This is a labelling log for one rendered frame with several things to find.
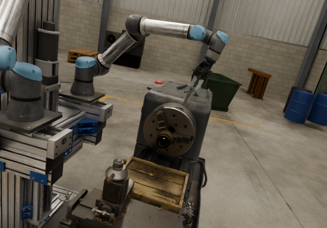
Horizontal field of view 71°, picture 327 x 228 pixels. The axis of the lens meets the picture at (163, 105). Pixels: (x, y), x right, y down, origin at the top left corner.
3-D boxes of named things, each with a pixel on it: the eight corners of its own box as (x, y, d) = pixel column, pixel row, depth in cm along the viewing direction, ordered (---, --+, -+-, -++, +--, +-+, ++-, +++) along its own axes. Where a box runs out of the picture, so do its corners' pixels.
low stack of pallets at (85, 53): (78, 59, 946) (79, 48, 933) (99, 63, 951) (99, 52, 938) (66, 62, 826) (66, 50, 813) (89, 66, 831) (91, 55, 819)
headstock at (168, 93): (154, 117, 218) (162, 78, 207) (203, 131, 210) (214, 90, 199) (132, 142, 162) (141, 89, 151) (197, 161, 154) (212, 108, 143)
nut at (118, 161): (115, 162, 84) (116, 154, 83) (125, 165, 83) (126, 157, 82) (110, 167, 80) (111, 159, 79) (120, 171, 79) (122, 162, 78)
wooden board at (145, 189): (130, 161, 139) (131, 155, 137) (187, 179, 133) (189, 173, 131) (107, 190, 110) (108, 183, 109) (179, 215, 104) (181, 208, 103)
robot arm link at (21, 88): (36, 100, 96) (37, 68, 92) (0, 95, 93) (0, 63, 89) (45, 92, 107) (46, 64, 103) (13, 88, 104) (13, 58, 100)
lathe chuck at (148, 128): (140, 135, 152) (159, 94, 142) (182, 159, 149) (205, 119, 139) (135, 141, 143) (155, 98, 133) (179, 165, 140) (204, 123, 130)
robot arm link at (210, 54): (218, 54, 125) (206, 47, 127) (214, 62, 126) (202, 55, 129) (221, 55, 131) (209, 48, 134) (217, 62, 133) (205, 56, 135)
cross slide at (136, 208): (85, 192, 98) (86, 182, 97) (181, 225, 91) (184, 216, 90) (60, 219, 82) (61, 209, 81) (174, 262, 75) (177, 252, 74)
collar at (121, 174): (111, 165, 87) (112, 158, 86) (130, 171, 86) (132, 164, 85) (101, 176, 79) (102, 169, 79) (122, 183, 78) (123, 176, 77)
